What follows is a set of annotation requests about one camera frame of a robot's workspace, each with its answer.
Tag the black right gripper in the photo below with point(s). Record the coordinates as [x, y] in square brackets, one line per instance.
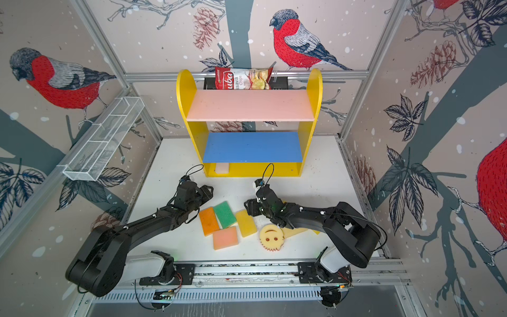
[251, 207]

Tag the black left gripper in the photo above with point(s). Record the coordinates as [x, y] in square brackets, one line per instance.
[206, 193]

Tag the green scouring sponge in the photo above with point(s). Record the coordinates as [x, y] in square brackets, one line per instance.
[225, 215]

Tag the pale pink sponge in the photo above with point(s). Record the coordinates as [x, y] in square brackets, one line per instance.
[222, 168]

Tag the orange scouring sponge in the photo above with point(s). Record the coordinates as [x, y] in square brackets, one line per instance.
[209, 221]

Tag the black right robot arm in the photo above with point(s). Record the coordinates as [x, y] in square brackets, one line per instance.
[355, 237]

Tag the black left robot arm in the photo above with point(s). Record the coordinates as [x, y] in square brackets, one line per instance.
[100, 262]

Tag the yellow wooden shelf unit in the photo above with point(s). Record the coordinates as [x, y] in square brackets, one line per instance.
[251, 129]

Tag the yellow rectangular sponge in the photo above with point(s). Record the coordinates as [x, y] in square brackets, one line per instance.
[245, 223]

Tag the smiley face sponge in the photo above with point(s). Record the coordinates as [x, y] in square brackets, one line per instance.
[272, 238]

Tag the salmon pink sponge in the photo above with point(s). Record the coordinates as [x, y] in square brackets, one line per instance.
[225, 238]

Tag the cream beige sponge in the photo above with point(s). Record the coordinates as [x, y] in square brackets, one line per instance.
[292, 232]

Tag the red chips bag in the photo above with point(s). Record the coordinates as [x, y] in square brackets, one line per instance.
[228, 75]

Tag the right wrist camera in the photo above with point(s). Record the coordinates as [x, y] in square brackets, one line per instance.
[259, 183]

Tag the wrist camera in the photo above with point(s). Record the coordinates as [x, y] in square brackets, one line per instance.
[185, 178]
[259, 183]

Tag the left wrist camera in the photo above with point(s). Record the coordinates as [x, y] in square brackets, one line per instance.
[185, 178]

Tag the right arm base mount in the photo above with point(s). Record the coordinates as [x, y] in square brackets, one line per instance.
[313, 273]

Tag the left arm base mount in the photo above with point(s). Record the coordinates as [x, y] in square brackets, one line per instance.
[168, 271]

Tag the white wire mesh basket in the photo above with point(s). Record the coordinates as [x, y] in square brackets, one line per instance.
[93, 157]

